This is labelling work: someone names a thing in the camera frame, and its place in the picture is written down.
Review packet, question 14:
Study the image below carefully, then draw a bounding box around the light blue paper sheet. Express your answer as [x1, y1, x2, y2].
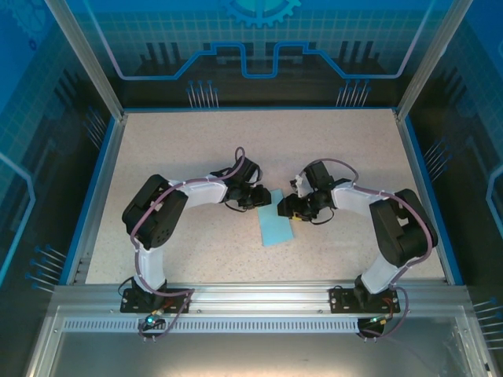
[255, 188, 296, 247]

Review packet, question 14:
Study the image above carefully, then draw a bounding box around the grey metal shelf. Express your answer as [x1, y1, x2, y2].
[25, 305, 498, 377]

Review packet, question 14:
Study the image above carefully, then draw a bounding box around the blue printed circuit-pattern panel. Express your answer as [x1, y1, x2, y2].
[84, 0, 439, 109]

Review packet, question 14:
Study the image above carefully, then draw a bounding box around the blue printed side panel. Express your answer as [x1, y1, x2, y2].
[0, 0, 119, 377]
[406, 0, 503, 377]

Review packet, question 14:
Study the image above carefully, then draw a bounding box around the thin black left gripper cable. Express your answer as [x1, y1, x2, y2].
[223, 199, 249, 214]

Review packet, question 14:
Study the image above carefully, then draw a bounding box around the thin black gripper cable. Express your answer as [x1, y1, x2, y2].
[223, 199, 249, 214]
[310, 207, 336, 226]

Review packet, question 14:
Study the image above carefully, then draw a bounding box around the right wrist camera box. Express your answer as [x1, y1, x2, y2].
[289, 174, 308, 197]

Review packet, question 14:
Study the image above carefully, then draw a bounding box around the thin black right gripper cable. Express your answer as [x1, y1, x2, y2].
[310, 207, 336, 226]

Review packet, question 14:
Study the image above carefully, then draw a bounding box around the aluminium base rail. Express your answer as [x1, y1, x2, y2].
[50, 279, 472, 317]

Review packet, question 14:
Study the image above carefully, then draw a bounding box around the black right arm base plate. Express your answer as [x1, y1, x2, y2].
[329, 285, 402, 314]

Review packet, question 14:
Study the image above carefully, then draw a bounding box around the aluminium side rail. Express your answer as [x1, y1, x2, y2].
[64, 113, 129, 286]
[392, 108, 465, 286]

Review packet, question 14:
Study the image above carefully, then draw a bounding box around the slotted grey cable duct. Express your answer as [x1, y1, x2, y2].
[61, 318, 396, 335]

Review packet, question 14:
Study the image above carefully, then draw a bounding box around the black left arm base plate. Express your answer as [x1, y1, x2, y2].
[119, 287, 193, 314]

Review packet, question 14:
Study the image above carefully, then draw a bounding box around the right cable connector green light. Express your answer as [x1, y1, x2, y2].
[367, 313, 395, 328]

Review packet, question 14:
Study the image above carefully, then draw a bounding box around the cable connector green light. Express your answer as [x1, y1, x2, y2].
[367, 313, 395, 328]
[141, 308, 165, 330]

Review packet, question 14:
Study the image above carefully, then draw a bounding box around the left cable connector green light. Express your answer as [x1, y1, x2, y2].
[141, 308, 165, 330]

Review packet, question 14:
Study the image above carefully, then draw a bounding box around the aluminium enclosure post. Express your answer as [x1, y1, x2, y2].
[394, 0, 475, 123]
[42, 0, 129, 123]

